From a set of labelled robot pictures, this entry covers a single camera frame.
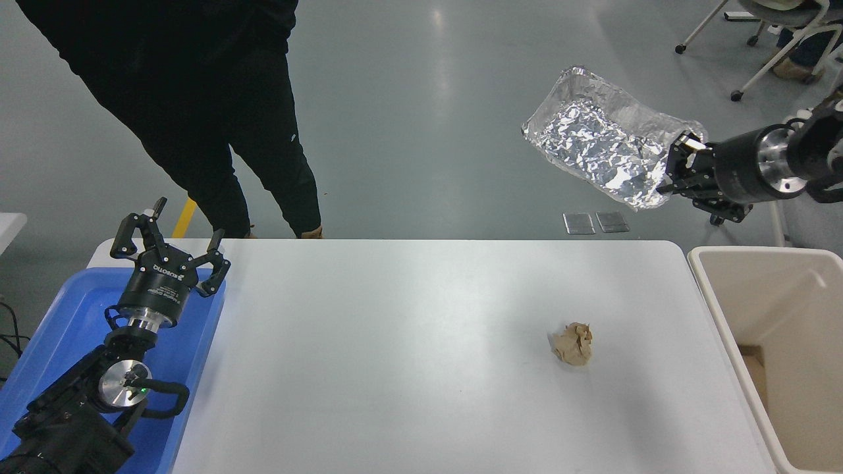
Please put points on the white office chair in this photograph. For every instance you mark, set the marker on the white office chair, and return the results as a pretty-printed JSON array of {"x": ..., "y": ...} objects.
[
  {"x": 779, "y": 230},
  {"x": 790, "y": 13}
]

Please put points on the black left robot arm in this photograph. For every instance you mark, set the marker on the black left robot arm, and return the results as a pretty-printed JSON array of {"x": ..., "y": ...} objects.
[{"x": 66, "y": 421}]

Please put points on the large pale bin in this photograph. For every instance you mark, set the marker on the large pale bin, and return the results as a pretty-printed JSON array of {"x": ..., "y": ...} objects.
[{"x": 744, "y": 289}]

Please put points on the blue plastic tray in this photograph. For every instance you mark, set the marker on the blue plastic tray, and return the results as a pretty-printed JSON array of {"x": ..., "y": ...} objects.
[{"x": 66, "y": 316}]

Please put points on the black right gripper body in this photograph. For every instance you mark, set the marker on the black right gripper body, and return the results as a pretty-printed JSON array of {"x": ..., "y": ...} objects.
[{"x": 737, "y": 168}]

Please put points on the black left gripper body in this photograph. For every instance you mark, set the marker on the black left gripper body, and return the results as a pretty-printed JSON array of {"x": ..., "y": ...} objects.
[{"x": 158, "y": 286}]

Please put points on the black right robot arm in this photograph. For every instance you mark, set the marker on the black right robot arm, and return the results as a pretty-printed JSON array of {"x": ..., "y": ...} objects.
[{"x": 816, "y": 151}]

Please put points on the foil tray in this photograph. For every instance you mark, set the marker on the foil tray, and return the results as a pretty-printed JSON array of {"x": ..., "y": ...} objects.
[{"x": 599, "y": 141}]

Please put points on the person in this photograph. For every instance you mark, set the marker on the person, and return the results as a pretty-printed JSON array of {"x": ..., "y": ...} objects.
[
  {"x": 807, "y": 52},
  {"x": 184, "y": 99}
]

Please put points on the small white table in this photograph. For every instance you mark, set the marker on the small white table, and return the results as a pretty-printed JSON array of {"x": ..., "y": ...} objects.
[{"x": 10, "y": 230}]

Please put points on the crumpled tan paper ball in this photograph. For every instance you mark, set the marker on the crumpled tan paper ball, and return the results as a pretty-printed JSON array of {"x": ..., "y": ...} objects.
[{"x": 571, "y": 344}]

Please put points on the metal floor plate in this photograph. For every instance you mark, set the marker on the metal floor plate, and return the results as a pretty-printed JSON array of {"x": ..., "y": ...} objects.
[
  {"x": 579, "y": 222},
  {"x": 612, "y": 221}
]

